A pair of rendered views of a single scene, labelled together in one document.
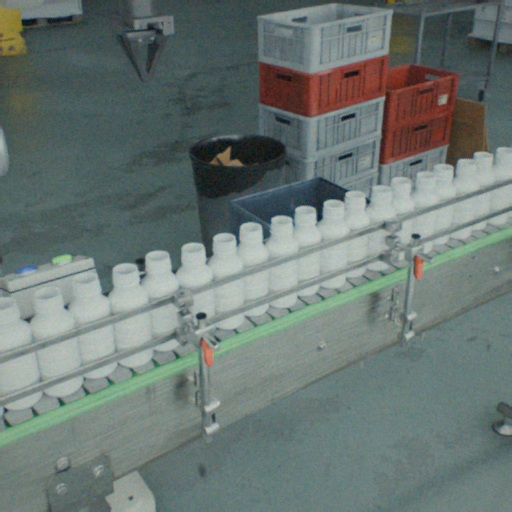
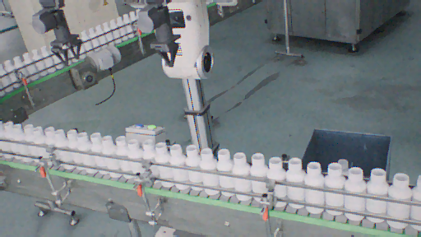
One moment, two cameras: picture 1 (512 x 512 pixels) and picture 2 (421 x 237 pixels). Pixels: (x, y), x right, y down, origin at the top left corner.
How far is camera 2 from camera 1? 1.25 m
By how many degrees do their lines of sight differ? 54
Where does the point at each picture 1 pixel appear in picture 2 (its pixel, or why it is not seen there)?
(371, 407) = not seen: outside the picture
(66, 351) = (108, 161)
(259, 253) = (190, 161)
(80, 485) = (116, 211)
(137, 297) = (132, 155)
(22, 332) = (98, 147)
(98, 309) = (120, 152)
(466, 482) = not seen: outside the picture
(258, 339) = (186, 200)
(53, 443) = (105, 191)
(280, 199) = (354, 140)
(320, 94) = not seen: outside the picture
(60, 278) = (141, 134)
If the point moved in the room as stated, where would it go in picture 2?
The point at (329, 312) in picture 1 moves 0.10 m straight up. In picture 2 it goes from (229, 209) to (224, 186)
